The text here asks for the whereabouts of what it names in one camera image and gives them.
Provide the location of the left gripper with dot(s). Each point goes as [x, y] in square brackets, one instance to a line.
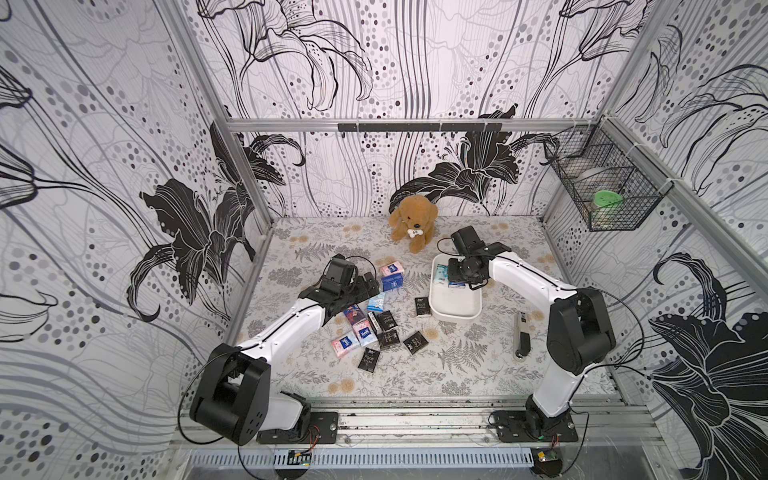
[371, 283]

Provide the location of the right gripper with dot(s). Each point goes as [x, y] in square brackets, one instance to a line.
[459, 270]

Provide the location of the blue Tempo tissue pack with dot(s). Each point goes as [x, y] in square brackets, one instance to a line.
[392, 282]

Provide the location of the pink Tempo tissue pack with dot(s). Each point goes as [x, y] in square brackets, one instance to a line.
[393, 268]

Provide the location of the teal cartoon tissue pack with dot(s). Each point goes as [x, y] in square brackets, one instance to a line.
[441, 275]

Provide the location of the dark blue picture tissue pack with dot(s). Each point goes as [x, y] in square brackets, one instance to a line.
[354, 314]

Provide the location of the light blue tissue pack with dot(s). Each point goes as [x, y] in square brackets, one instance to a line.
[377, 304]

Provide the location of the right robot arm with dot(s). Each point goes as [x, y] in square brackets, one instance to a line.
[579, 332]

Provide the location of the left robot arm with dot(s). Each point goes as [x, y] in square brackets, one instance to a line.
[234, 396]

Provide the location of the white storage box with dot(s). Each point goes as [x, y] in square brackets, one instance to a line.
[452, 305]

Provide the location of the black tissue pack upright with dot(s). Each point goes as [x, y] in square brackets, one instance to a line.
[372, 318]

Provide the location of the black Face tissue pack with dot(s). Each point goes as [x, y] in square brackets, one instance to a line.
[386, 321]

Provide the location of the pink tissue pack middle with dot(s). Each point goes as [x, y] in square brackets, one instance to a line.
[365, 333]

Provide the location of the black pack lower middle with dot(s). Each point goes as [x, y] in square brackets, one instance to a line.
[388, 339]

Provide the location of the black Face pack right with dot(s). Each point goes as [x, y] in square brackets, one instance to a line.
[422, 307]

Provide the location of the pink tissue pack front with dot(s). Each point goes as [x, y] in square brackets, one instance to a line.
[345, 344]

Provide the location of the black pack lower right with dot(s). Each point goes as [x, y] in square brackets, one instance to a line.
[415, 342]

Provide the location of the black pack front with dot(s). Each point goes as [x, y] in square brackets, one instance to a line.
[369, 360]

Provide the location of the brown plush dog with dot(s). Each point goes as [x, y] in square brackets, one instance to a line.
[414, 219]

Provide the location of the black and silver stapler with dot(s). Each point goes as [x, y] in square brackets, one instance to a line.
[523, 337]

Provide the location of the green lidded container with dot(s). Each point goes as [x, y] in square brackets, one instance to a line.
[605, 206]

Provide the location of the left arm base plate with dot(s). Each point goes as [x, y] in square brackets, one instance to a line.
[319, 428]

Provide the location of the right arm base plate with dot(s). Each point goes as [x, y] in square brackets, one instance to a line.
[513, 426]

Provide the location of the black wire basket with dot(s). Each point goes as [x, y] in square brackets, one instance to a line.
[590, 158]

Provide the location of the white cable duct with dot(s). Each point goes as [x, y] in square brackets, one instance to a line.
[368, 458]

